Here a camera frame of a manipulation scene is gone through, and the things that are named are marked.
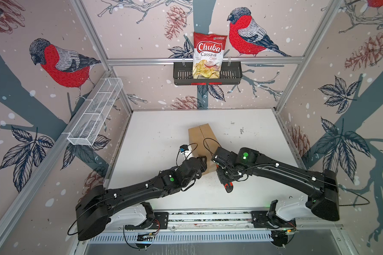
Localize brown cardboard express box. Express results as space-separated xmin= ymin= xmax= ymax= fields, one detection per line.
xmin=188 ymin=124 xmax=220 ymax=175

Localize red black utility knife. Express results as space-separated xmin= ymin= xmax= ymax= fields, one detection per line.
xmin=224 ymin=182 xmax=234 ymax=193

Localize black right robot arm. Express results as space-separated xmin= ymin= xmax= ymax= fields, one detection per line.
xmin=211 ymin=147 xmax=340 ymax=228

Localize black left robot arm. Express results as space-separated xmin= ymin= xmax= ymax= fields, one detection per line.
xmin=76 ymin=156 xmax=207 ymax=241

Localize Chuba cassava chips bag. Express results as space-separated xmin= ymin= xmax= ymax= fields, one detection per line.
xmin=192 ymin=33 xmax=227 ymax=79

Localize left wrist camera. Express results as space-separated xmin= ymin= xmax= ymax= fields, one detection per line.
xmin=179 ymin=144 xmax=192 ymax=159

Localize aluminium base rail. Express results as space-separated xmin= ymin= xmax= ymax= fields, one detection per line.
xmin=79 ymin=208 xmax=342 ymax=231

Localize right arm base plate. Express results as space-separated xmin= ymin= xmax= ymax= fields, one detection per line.
xmin=250 ymin=210 xmax=296 ymax=230

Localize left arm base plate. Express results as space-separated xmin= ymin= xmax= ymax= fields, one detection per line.
xmin=124 ymin=212 xmax=169 ymax=230

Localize black wire wall basket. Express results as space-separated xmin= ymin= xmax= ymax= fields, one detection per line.
xmin=173 ymin=61 xmax=243 ymax=86

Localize white wire mesh shelf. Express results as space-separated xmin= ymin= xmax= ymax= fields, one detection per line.
xmin=67 ymin=78 xmax=123 ymax=146

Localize aluminium frame crossbar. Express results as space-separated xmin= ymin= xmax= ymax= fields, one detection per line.
xmin=106 ymin=56 xmax=305 ymax=67

